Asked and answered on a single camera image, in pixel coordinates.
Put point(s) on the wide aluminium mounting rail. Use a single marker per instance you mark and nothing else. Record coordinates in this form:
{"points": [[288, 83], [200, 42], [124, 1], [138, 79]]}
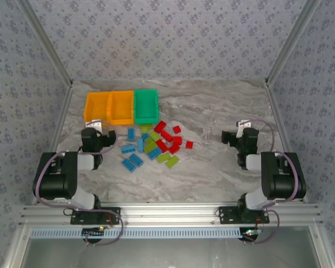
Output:
{"points": [[170, 213]]}

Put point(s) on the grey metal lower panel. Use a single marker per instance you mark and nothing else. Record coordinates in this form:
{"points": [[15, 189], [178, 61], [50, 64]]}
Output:
{"points": [[170, 254]]}

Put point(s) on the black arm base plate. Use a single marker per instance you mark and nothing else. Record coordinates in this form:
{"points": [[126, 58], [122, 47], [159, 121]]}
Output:
{"points": [[229, 215], [111, 216]]}

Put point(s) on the green plastic bin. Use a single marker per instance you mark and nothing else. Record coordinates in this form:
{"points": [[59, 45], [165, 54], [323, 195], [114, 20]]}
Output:
{"points": [[146, 106]]}

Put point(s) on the small red lego brick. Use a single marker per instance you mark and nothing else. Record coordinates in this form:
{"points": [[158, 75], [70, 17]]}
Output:
{"points": [[177, 140], [189, 144], [176, 129]]}

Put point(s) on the aluminium side rail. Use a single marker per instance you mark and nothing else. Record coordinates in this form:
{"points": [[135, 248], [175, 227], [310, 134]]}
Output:
{"points": [[62, 114], [279, 120]]}

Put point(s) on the orange plastic bin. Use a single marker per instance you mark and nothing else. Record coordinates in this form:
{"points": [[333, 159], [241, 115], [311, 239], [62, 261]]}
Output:
{"points": [[96, 107], [121, 107]]}

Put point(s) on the blue lego brick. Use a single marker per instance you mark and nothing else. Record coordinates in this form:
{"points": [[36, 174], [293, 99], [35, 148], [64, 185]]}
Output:
{"points": [[129, 165], [140, 145], [154, 153], [144, 136], [131, 134], [128, 148], [136, 160]]}

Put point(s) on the lime green lego brick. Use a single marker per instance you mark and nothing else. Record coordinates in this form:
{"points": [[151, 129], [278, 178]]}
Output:
{"points": [[154, 136], [149, 140], [150, 148], [146, 128], [172, 162], [163, 157]]}

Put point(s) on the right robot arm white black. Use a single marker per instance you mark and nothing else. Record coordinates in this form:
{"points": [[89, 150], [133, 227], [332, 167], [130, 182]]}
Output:
{"points": [[282, 178]]}

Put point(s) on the small controller board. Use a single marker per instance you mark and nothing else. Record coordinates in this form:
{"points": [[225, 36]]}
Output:
{"points": [[93, 232], [251, 233]]}

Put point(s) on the aluminium frame post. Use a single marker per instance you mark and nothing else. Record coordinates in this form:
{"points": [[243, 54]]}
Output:
{"points": [[48, 44], [291, 42]]}

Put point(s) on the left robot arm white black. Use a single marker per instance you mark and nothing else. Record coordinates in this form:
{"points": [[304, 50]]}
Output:
{"points": [[53, 181]]}

